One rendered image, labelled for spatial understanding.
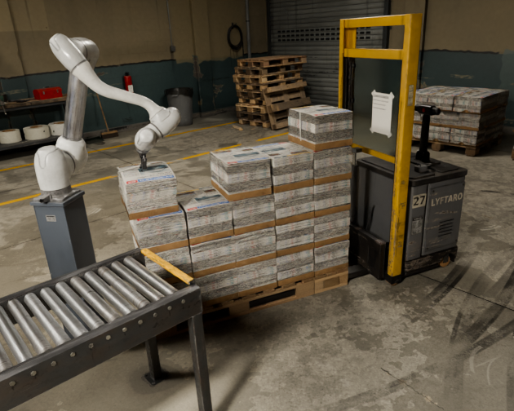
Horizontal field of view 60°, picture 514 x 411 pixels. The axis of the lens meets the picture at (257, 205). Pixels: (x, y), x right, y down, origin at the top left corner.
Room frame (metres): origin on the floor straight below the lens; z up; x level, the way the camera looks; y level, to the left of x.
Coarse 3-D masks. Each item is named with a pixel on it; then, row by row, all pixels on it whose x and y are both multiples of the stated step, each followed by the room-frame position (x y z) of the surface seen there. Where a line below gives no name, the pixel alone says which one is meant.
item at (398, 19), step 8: (376, 16) 3.11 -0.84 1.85; (384, 16) 3.02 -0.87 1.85; (392, 16) 2.95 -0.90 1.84; (400, 16) 2.89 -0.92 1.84; (344, 24) 3.43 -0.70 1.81; (352, 24) 3.34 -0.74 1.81; (360, 24) 3.26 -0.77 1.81; (368, 24) 3.18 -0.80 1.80; (376, 24) 3.09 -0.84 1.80; (384, 24) 3.02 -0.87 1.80; (392, 24) 2.95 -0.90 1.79; (400, 24) 2.89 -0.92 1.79
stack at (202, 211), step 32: (192, 192) 2.74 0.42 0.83; (288, 192) 2.68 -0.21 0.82; (160, 224) 2.36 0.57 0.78; (192, 224) 2.43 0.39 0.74; (224, 224) 2.51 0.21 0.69; (288, 224) 2.68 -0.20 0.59; (160, 256) 2.35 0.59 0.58; (192, 256) 2.42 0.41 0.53; (224, 256) 2.50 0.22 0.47; (256, 256) 2.59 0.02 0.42; (288, 256) 2.67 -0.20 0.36; (224, 288) 2.49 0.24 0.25; (288, 288) 2.67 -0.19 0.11
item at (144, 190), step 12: (156, 168) 2.51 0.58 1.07; (168, 168) 2.51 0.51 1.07; (132, 180) 2.34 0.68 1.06; (144, 180) 2.34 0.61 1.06; (156, 180) 2.35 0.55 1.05; (168, 180) 2.38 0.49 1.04; (132, 192) 2.31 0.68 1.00; (144, 192) 2.34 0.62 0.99; (156, 192) 2.37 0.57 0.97; (168, 192) 2.39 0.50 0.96; (132, 204) 2.32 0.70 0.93; (144, 204) 2.35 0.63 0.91; (156, 204) 2.37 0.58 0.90; (168, 204) 2.40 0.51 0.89
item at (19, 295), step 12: (132, 252) 1.98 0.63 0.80; (96, 264) 1.87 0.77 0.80; (108, 264) 1.87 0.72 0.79; (144, 264) 1.99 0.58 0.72; (60, 276) 1.77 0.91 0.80; (72, 276) 1.76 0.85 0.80; (120, 276) 1.90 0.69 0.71; (36, 288) 1.68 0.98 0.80; (72, 288) 1.75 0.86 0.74; (0, 300) 1.59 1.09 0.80
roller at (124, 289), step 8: (104, 272) 1.79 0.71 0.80; (112, 272) 1.78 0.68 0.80; (112, 280) 1.72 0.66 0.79; (120, 280) 1.71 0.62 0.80; (120, 288) 1.66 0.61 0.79; (128, 288) 1.64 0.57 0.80; (128, 296) 1.59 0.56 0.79; (136, 296) 1.57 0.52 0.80; (136, 304) 1.54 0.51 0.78; (144, 304) 1.51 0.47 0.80
